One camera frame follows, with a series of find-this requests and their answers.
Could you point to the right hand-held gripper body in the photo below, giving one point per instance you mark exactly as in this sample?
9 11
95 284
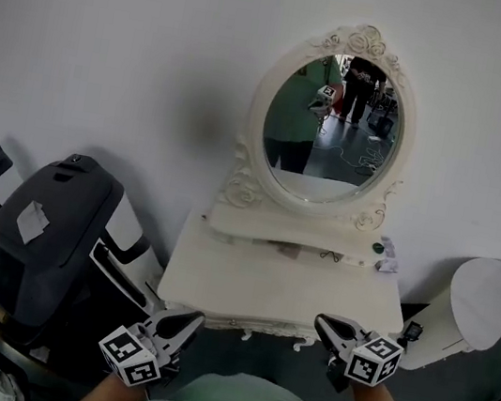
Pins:
373 360

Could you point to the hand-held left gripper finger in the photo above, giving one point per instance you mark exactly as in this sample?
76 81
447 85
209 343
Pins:
186 329
176 318

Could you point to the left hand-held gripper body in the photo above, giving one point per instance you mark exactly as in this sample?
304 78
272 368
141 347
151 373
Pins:
129 355

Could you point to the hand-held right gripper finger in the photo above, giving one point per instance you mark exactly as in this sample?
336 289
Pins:
334 339
334 324

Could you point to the person's left forearm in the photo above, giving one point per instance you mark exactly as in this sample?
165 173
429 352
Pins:
113 398

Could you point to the white vanity dressing table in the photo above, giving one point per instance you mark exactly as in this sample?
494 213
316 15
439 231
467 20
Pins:
283 286

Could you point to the dark green round lid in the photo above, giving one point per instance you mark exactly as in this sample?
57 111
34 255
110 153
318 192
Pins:
378 248

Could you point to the small purple packet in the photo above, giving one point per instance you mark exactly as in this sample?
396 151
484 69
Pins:
388 246

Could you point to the white ribbed round side table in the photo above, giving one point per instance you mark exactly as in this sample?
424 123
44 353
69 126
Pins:
486 301

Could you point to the black exercise machine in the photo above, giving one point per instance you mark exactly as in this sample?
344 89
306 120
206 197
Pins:
61 220

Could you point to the grey tape patch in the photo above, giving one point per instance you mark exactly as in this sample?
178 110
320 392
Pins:
33 220

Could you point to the oval white-framed mirror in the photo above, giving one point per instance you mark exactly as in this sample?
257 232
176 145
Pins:
334 128

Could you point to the small black action camera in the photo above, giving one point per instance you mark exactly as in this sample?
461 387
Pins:
412 330

